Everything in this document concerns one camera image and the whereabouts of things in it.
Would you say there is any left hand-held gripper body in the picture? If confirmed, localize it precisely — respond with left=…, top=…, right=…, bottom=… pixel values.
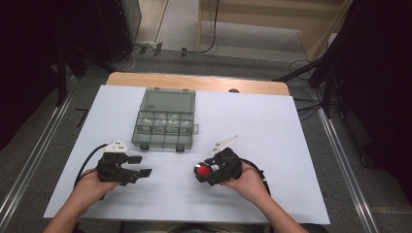
left=96, top=140, right=142, bottom=186

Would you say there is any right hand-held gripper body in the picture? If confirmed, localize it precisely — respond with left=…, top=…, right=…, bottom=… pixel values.
left=208, top=134, right=244, bottom=187

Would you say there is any red round badge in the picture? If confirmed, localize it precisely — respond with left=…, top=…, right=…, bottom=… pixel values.
left=193, top=162, right=214, bottom=179

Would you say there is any grey transparent compartment box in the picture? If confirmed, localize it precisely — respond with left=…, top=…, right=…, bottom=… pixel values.
left=130, top=86, right=201, bottom=153

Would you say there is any person's right hand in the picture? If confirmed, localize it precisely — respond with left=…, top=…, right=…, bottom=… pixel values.
left=222, top=160, right=270, bottom=207

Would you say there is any person's left hand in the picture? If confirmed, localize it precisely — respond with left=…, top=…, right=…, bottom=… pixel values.
left=71, top=168, right=121, bottom=214

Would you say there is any person's lap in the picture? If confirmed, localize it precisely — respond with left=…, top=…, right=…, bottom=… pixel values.
left=120, top=221, right=273, bottom=233

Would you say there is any wooden table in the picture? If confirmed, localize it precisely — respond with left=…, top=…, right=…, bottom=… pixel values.
left=105, top=71, right=291, bottom=97

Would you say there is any black tripod stand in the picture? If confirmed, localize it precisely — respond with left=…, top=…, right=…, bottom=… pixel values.
left=272, top=56, right=339, bottom=119

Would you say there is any black computer cabinet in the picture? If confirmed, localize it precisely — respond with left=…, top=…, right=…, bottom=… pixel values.
left=96, top=0, right=143, bottom=63

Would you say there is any black curtain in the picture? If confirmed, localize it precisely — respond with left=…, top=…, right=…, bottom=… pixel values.
left=0, top=0, right=110, bottom=150
left=334, top=0, right=412, bottom=206

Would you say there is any beige wooden partition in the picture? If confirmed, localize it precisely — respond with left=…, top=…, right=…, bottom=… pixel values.
left=197, top=0, right=353, bottom=62

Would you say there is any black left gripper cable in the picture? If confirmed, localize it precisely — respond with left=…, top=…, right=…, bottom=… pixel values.
left=73, top=143, right=110, bottom=188

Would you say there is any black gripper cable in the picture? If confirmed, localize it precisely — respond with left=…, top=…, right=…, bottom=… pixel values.
left=73, top=143, right=110, bottom=188
left=241, top=157, right=272, bottom=197

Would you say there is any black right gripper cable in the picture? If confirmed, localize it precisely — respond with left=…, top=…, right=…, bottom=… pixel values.
left=241, top=157, right=272, bottom=197

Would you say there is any black floor bracket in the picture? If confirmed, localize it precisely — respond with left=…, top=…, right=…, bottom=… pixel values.
left=75, top=108, right=90, bottom=128

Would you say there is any metal floor rail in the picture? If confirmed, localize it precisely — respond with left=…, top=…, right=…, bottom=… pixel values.
left=317, top=108, right=380, bottom=233
left=0, top=93, right=74, bottom=225

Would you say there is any white floor cable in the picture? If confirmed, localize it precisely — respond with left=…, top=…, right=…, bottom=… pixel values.
left=111, top=48, right=138, bottom=73

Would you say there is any black hanging cable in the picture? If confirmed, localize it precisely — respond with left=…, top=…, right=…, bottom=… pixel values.
left=181, top=0, right=221, bottom=55

